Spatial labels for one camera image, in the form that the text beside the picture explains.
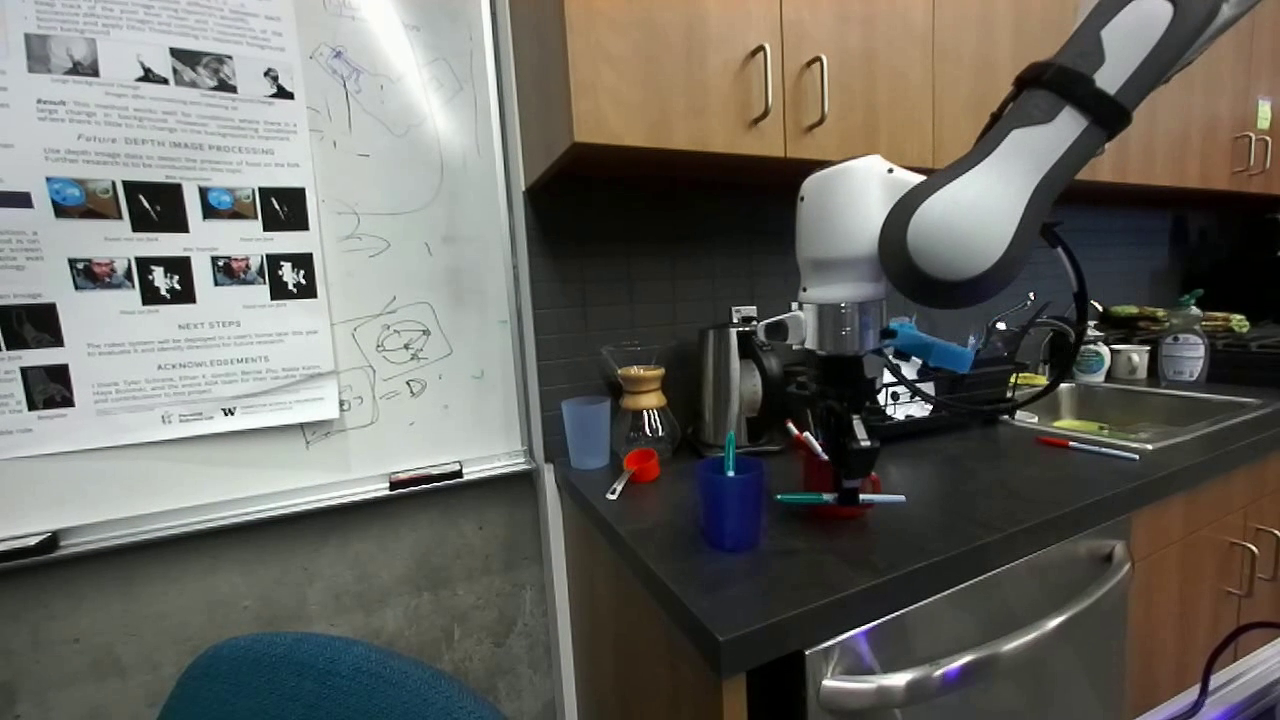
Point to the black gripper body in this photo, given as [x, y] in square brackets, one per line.
[841, 400]

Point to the green capped white marker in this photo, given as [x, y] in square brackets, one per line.
[801, 496]

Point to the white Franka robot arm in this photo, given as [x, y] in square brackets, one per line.
[975, 212]

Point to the red mug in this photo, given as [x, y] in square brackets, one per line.
[814, 490]

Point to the white blue-print marker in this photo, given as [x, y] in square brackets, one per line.
[805, 443]

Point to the stainless steel kettle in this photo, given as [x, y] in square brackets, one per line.
[724, 384]

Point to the teal marker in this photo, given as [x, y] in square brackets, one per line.
[731, 459]

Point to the blue plastic cup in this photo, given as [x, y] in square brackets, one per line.
[733, 504]

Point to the orange-topped glass jar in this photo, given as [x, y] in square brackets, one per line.
[642, 392]

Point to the red measuring scoop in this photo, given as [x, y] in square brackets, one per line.
[642, 465]

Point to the small yellow sponge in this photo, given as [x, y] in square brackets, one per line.
[1079, 425]

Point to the red capped white marker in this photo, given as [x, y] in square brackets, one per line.
[1084, 447]

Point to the white teal-label soap bottle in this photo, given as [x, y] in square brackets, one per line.
[1094, 359]

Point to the translucent pale blue cup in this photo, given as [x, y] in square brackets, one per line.
[585, 433]

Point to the small white cup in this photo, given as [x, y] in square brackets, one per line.
[1130, 361]

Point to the stainless steel sink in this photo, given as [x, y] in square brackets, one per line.
[1147, 408]

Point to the dark capped white bottle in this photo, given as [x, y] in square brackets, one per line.
[1183, 354]

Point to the wooden lower cabinet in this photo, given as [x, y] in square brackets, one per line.
[1202, 587]

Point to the wooden cabinet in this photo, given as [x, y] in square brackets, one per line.
[667, 81]
[1202, 587]

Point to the wooden upper cabinet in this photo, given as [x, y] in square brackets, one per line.
[667, 81]

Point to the black countertop appliance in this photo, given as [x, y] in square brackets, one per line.
[1244, 361]

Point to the black whiteboard eraser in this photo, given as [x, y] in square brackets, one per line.
[424, 474]

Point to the whiteboard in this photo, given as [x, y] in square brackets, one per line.
[415, 264]

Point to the blue chair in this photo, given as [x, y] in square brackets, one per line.
[313, 680]

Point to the large research poster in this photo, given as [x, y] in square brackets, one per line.
[173, 132]

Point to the black whiteboard marker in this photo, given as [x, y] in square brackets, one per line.
[30, 547]

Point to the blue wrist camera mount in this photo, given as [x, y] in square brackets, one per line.
[929, 344]

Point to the wall outlet with plug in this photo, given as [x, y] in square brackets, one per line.
[740, 319]

